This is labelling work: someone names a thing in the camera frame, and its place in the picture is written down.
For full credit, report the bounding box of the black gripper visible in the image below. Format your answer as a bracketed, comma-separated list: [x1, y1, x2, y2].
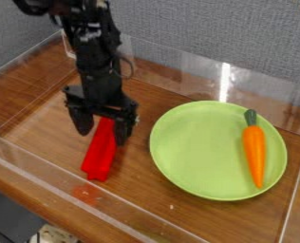
[63, 63, 138, 146]

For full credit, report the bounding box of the red star-profile block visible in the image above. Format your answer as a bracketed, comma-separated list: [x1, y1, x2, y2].
[82, 118, 116, 181]

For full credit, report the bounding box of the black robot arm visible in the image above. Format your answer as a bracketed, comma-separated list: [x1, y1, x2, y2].
[12, 0, 138, 145]

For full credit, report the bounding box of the green plate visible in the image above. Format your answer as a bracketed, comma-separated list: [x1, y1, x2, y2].
[150, 101, 287, 201]

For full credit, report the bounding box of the orange toy carrot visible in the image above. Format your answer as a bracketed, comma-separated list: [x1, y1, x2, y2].
[242, 109, 265, 188]

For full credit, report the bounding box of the white power strip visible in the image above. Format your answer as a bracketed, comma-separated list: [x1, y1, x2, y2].
[25, 224, 79, 243]

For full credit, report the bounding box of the black cable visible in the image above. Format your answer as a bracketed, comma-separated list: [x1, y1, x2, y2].
[115, 55, 136, 80]

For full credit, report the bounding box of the clear acrylic enclosure wall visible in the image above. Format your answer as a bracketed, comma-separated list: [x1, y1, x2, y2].
[0, 37, 300, 243]

